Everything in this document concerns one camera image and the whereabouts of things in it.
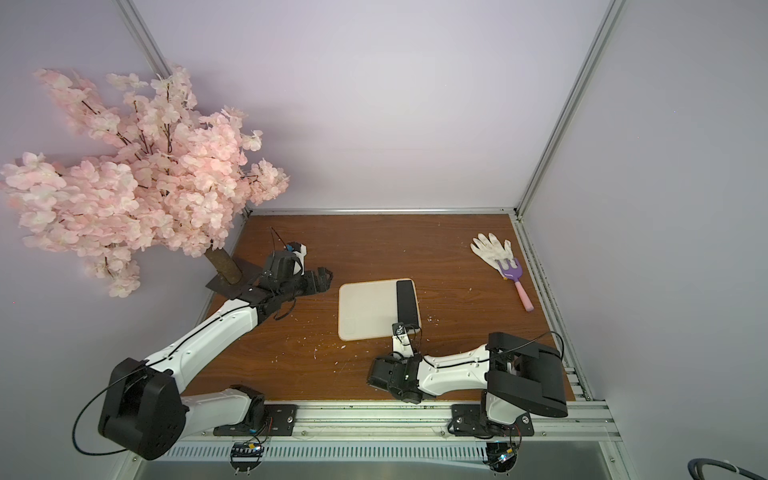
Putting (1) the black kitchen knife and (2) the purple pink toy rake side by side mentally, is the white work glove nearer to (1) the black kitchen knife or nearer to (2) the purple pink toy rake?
(2) the purple pink toy rake

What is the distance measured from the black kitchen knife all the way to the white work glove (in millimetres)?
298

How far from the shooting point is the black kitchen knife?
36.2 inches

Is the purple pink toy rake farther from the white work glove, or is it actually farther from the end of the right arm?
the end of the right arm

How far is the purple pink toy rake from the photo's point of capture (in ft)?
3.08

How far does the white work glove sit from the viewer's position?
1056mm

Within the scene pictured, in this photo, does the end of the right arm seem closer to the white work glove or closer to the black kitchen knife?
the black kitchen knife

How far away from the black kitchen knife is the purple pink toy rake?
0.34 meters
